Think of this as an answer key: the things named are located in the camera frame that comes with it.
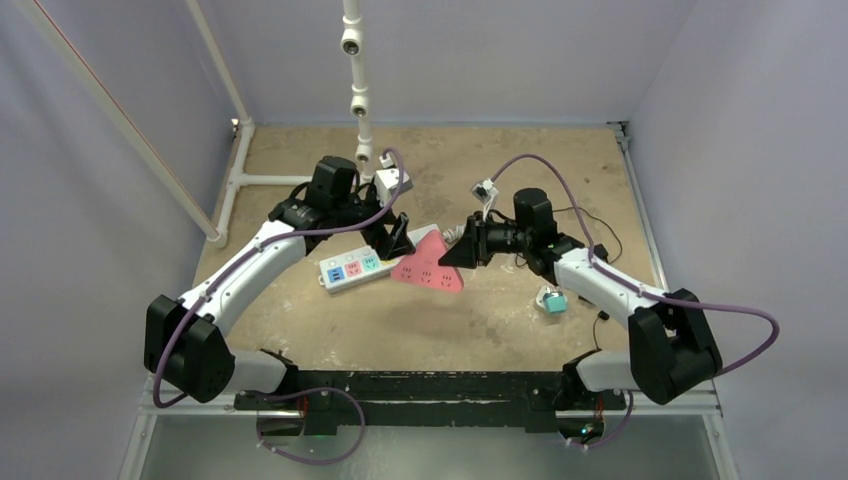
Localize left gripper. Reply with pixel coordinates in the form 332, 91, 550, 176
332, 183, 415, 258

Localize pink triangular power socket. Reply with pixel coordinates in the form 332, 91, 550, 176
390, 230, 464, 293

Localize white multicolour power strip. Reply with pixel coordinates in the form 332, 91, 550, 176
318, 246, 404, 295

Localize white PVC pipe frame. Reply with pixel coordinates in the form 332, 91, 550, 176
13, 0, 379, 250

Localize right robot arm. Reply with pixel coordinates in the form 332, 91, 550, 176
439, 188, 723, 407

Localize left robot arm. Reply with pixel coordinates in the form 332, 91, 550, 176
144, 148, 415, 409

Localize teal white plug adapter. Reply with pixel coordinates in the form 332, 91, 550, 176
535, 286, 569, 316

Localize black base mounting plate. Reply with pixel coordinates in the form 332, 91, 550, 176
234, 370, 626, 435

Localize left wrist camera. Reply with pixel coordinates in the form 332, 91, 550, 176
373, 168, 413, 203

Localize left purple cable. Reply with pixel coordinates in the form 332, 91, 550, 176
152, 147, 367, 466

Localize purple cable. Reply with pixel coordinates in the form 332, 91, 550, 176
488, 153, 782, 452
152, 147, 367, 466

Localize black cable with adapters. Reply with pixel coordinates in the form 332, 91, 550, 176
516, 206, 625, 352

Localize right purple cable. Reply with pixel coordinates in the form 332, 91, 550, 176
488, 153, 782, 452

